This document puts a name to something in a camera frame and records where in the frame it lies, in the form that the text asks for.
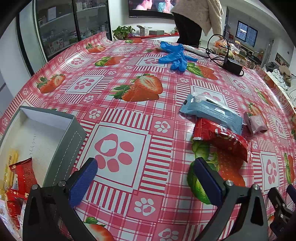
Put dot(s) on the green potted plant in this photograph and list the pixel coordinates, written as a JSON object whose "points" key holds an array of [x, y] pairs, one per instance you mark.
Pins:
{"points": [[123, 32]]}

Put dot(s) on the black power adapter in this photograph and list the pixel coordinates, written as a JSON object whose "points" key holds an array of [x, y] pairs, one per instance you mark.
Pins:
{"points": [[233, 66]]}

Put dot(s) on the red white tv console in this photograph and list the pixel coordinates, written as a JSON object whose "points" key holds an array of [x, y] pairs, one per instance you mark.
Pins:
{"points": [[165, 37]]}

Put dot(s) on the red gold candy packet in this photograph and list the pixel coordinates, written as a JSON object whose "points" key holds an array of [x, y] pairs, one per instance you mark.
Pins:
{"points": [[25, 175]]}

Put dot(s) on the person in beige sweater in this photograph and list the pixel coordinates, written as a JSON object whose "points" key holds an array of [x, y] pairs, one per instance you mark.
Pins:
{"points": [[194, 17]]}

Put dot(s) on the pink strawberry tablecloth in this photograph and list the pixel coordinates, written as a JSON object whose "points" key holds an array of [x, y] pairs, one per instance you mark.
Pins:
{"points": [[129, 106]]}

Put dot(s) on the red snack packet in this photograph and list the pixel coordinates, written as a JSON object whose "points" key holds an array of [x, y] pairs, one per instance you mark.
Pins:
{"points": [[223, 138]]}

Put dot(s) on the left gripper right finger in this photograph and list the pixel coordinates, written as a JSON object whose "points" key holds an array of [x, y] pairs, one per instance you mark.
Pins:
{"points": [[251, 222]]}

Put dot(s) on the white sofa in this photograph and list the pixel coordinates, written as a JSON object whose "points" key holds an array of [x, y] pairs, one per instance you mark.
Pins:
{"points": [[283, 78]]}

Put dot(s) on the glass display cabinet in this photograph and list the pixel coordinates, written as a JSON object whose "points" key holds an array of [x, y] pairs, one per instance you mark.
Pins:
{"points": [[47, 28]]}

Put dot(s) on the cluttered coffee table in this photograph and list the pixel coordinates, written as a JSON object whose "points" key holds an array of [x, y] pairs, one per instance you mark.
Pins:
{"points": [[237, 52]]}

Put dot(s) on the blue snack packet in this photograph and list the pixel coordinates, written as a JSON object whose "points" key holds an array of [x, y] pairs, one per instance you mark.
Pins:
{"points": [[203, 106]]}

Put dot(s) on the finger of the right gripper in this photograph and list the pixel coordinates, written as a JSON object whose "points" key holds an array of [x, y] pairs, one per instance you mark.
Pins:
{"points": [[282, 214], [291, 191]]}

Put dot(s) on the blue rubber gloves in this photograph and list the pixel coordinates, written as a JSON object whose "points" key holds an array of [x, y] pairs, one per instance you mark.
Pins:
{"points": [[175, 56]]}

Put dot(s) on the white nougat packet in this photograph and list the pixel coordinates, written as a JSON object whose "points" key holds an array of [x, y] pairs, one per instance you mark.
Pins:
{"points": [[8, 222]]}

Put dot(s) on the pink snack packet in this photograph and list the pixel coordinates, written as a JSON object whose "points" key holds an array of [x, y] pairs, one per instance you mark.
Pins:
{"points": [[255, 123]]}

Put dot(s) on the grey white tray box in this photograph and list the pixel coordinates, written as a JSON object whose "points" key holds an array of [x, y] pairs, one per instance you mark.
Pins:
{"points": [[53, 140]]}

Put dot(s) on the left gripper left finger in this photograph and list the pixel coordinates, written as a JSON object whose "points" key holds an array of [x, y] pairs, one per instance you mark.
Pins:
{"points": [[48, 204]]}

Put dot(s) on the wall television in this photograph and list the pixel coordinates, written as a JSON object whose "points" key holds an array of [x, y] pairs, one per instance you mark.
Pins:
{"points": [[151, 8]]}

